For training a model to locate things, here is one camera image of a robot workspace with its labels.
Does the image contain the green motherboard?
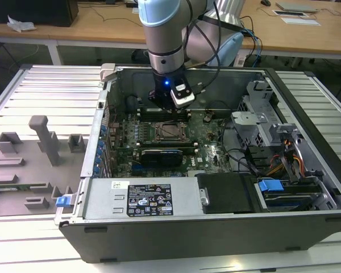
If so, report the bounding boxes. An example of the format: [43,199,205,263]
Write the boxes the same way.
[106,109,236,179]

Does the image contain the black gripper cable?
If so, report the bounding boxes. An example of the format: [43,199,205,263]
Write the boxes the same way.
[184,0,223,68]

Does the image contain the small silver handle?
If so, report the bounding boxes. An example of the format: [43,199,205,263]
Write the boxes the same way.
[198,187,210,206]

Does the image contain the silver metal drive cage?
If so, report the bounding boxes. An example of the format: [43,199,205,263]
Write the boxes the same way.
[231,80,302,149]

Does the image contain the green RAM stick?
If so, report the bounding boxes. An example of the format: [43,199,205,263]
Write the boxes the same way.
[0,184,48,193]

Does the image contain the black graphics card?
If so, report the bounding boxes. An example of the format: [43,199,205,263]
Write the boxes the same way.
[140,148,185,169]

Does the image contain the hard disk in blue carrier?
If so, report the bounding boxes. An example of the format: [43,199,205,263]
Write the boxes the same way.
[254,177,332,212]

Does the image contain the grey laptop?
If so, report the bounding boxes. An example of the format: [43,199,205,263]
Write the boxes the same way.
[275,1,319,14]

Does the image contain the metal CPU socket cover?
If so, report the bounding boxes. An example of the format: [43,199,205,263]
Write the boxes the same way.
[155,122,188,142]

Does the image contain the blue case latch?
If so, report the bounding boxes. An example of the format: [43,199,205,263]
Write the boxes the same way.
[56,195,71,209]

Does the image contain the white power adapter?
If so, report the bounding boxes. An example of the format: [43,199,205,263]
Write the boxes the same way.
[234,53,247,68]

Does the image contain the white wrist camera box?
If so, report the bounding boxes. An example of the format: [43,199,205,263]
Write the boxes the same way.
[169,81,197,109]

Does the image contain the grey parts rack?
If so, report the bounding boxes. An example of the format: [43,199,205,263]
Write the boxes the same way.
[0,115,89,219]

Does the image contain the blue cable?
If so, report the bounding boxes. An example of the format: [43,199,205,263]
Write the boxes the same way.
[240,27,264,68]

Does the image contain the small white sticker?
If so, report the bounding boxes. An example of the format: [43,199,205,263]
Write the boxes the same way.
[111,180,131,191]

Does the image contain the black open PC case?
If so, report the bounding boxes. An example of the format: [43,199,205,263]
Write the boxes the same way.
[54,67,341,264]

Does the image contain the black box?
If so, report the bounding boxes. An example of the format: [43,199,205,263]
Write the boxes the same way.
[0,0,80,28]

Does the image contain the black label sticker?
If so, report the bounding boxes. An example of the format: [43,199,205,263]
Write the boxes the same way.
[126,183,173,217]

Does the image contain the silver power supply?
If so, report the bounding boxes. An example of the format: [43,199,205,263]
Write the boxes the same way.
[83,177,203,220]

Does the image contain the grey case latch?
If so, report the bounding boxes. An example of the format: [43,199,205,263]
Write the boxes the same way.
[99,63,117,84]

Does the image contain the RAM slot white clips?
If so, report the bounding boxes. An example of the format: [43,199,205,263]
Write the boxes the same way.
[135,148,200,154]
[138,114,191,118]
[135,144,200,148]
[138,109,191,113]

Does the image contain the wooden desk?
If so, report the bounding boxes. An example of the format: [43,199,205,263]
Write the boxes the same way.
[0,0,341,68]

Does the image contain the white paper black strip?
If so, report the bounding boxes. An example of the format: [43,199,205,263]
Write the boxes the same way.
[272,9,308,18]

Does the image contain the silver square CPU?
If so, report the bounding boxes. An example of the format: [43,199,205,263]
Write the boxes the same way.
[162,126,180,138]

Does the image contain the black drive bay cover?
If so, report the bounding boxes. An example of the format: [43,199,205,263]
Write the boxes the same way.
[194,172,260,214]

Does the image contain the orange yellow wire bundle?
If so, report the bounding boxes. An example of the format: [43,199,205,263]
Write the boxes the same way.
[268,138,307,176]

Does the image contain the CPU socket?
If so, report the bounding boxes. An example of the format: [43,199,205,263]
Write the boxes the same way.
[152,121,190,144]

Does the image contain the metal slat table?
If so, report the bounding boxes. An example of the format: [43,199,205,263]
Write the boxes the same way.
[0,64,341,273]

